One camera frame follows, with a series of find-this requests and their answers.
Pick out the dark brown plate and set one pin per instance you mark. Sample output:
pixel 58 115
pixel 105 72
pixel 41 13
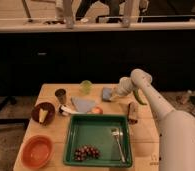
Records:
pixel 46 106

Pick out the metal fork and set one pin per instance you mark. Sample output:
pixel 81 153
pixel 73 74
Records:
pixel 116 134

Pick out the green plastic cup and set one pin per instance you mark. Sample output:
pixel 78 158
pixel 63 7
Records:
pixel 85 86

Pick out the green chili pepper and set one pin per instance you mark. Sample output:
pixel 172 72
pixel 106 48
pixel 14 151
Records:
pixel 137 97

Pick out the wooden table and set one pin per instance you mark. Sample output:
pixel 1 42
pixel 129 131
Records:
pixel 144 134

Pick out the small metal cup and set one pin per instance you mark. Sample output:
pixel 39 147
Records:
pixel 61 96

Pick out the bunch of red grapes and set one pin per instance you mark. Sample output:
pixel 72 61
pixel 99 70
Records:
pixel 86 152

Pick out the blue sponge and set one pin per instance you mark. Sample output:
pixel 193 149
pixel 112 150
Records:
pixel 106 94

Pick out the yellow cheese wedge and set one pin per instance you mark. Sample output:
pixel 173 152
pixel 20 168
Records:
pixel 42 115

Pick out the green plastic tray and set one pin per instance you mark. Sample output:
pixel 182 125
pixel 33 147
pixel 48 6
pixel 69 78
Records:
pixel 95 130

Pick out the orange peach fruit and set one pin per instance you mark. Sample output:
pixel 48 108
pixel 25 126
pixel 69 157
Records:
pixel 97 110

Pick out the white spoon with black end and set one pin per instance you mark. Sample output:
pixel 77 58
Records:
pixel 66 111

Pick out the light blue cloth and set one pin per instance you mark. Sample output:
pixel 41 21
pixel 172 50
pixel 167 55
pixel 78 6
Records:
pixel 83 105

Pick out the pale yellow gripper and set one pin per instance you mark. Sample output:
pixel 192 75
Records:
pixel 114 96

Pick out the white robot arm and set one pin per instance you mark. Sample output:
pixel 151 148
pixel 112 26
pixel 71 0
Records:
pixel 176 127

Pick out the orange plastic bowl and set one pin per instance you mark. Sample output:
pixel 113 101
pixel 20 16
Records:
pixel 36 152

